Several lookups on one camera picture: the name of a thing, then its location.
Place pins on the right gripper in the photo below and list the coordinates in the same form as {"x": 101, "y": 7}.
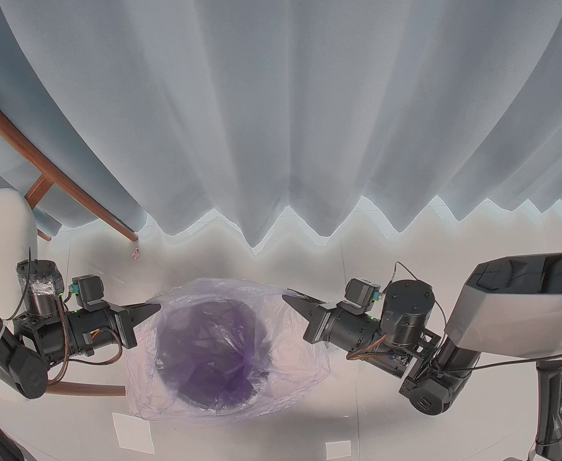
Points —
{"x": 350, "y": 332}

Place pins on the wooden chair white cushions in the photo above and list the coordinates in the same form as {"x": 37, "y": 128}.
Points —
{"x": 2, "y": 238}

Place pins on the white trash bin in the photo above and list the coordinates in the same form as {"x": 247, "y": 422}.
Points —
{"x": 216, "y": 413}

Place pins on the small pink scrap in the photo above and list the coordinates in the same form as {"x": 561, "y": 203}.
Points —
{"x": 136, "y": 253}

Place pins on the purple plastic bag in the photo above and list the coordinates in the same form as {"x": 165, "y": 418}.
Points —
{"x": 285, "y": 344}

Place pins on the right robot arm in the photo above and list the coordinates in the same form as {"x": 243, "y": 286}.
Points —
{"x": 511, "y": 315}

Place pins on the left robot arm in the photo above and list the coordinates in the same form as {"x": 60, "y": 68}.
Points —
{"x": 26, "y": 372}

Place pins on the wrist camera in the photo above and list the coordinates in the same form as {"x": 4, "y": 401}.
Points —
{"x": 362, "y": 293}
{"x": 89, "y": 288}

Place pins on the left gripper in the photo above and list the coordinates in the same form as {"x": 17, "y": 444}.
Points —
{"x": 91, "y": 329}

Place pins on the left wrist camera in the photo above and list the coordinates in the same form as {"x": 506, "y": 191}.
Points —
{"x": 89, "y": 288}

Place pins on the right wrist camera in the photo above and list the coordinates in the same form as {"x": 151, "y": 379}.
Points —
{"x": 362, "y": 293}

